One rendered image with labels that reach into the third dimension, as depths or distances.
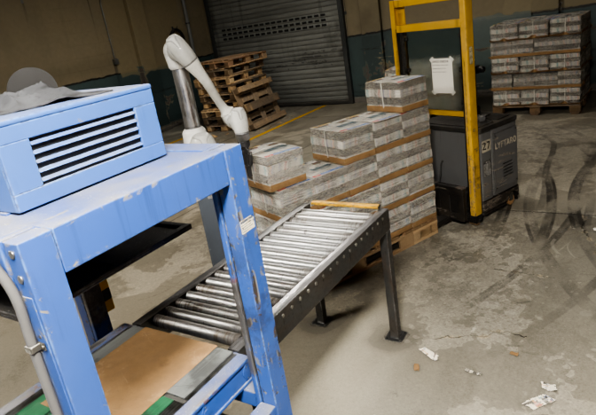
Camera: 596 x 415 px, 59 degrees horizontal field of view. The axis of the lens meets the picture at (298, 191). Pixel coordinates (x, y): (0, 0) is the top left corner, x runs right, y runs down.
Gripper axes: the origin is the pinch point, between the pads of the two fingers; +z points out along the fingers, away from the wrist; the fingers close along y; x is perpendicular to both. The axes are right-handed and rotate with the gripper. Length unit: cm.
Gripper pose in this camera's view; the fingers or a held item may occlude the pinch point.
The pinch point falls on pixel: (249, 170)
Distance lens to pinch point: 345.5
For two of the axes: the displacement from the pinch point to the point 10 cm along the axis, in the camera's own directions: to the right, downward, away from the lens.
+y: -5.8, -1.7, 7.9
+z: 1.5, 9.4, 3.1
